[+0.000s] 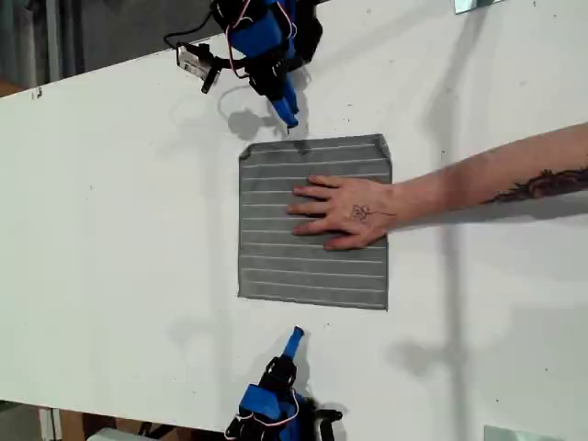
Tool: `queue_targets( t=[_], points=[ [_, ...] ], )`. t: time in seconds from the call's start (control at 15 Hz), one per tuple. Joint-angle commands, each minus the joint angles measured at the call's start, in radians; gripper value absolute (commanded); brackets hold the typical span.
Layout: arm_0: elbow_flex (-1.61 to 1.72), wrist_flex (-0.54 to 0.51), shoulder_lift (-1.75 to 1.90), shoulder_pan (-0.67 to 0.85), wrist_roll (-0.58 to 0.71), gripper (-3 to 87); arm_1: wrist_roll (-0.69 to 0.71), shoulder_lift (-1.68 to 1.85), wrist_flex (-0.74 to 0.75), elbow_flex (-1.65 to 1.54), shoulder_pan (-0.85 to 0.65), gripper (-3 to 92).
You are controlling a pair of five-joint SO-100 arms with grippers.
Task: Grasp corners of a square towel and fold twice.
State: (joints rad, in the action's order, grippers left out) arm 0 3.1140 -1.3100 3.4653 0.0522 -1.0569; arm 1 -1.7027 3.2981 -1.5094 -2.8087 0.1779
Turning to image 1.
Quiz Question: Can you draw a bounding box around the grey striped square towel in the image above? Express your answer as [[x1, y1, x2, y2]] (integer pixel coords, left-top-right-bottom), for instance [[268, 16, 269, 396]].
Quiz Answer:
[[236, 132, 394, 313]]

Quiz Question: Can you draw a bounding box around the person's hand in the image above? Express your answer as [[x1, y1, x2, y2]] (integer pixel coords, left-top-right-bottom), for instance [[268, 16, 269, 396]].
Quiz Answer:
[[286, 174, 400, 252]]

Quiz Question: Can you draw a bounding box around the white container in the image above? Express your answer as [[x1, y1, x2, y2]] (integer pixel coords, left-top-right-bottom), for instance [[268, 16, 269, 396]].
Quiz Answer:
[[85, 427, 144, 441]]

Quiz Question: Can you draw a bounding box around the white table leg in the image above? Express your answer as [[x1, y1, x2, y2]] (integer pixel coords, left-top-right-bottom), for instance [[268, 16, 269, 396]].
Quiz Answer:
[[38, 406, 63, 441]]

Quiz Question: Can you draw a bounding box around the black camera stalk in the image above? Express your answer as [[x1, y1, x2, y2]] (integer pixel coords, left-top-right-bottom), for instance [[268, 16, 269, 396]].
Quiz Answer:
[[200, 55, 249, 95]]

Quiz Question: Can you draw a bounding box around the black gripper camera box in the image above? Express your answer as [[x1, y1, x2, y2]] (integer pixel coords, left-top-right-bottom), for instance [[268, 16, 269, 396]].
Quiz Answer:
[[314, 406, 344, 441], [175, 41, 211, 77]]

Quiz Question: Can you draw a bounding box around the black camera cable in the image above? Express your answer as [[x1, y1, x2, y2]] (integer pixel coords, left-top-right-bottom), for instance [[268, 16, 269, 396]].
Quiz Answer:
[[164, 12, 218, 50]]

